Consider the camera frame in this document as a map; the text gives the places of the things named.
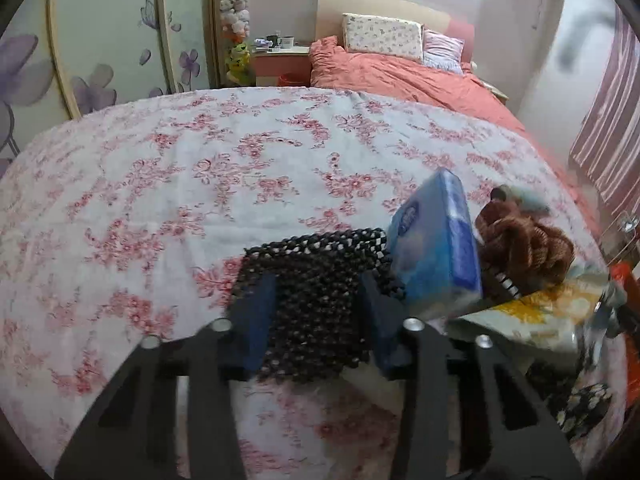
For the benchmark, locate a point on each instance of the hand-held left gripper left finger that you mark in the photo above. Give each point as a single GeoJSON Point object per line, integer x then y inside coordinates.
{"type": "Point", "coordinates": [257, 330]}

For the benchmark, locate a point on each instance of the black white striped object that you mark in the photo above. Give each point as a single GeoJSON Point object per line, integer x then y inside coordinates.
{"type": "Point", "coordinates": [505, 280]}

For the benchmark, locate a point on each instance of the striped pillow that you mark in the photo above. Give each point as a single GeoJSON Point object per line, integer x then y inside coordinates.
{"type": "Point", "coordinates": [440, 50]}

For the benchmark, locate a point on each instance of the wardrobe with purple flower doors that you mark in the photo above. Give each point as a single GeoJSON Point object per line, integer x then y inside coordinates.
{"type": "Point", "coordinates": [100, 35]}

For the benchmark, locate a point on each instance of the pink striped curtain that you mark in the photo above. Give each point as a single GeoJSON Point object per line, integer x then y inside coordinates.
{"type": "Point", "coordinates": [610, 135]}

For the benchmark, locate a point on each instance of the salmon pink duvet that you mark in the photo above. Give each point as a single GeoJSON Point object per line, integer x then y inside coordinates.
{"type": "Point", "coordinates": [400, 80]}

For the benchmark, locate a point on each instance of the small red bin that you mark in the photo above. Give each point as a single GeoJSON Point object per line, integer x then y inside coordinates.
{"type": "Point", "coordinates": [290, 80]}

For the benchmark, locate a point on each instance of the floral print pillow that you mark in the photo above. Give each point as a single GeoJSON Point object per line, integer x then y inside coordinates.
{"type": "Point", "coordinates": [380, 35]}

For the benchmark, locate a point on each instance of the pink white nightstand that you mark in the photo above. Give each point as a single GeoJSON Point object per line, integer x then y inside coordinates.
{"type": "Point", "coordinates": [280, 65]}

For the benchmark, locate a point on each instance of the white mug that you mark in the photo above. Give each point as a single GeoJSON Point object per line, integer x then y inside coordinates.
{"type": "Point", "coordinates": [286, 42]}

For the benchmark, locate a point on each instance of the brown hair scrunchie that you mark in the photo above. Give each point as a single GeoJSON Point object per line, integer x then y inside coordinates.
{"type": "Point", "coordinates": [530, 245]}

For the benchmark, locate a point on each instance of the blue tissue pack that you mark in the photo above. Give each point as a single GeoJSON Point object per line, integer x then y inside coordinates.
{"type": "Point", "coordinates": [435, 240]}

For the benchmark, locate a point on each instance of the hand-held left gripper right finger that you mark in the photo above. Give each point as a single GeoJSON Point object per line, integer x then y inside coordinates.
{"type": "Point", "coordinates": [385, 330]}

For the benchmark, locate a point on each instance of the pale blue small wrapper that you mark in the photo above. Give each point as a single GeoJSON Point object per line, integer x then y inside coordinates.
{"type": "Point", "coordinates": [532, 202]}

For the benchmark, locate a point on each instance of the black beaded mat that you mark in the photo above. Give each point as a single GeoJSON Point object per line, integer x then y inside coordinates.
{"type": "Point", "coordinates": [315, 300]}

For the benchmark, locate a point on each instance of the beige pink headboard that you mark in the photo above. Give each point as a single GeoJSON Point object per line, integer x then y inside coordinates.
{"type": "Point", "coordinates": [380, 5]}

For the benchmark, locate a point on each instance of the black floral cloth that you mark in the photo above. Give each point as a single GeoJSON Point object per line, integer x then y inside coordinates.
{"type": "Point", "coordinates": [585, 405]}

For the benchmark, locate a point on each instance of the pink floral printed cloth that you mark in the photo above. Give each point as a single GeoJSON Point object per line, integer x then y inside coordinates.
{"type": "Point", "coordinates": [150, 185]}

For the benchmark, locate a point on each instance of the yellow flower print packet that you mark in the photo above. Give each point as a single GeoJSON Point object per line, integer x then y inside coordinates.
{"type": "Point", "coordinates": [540, 310]}

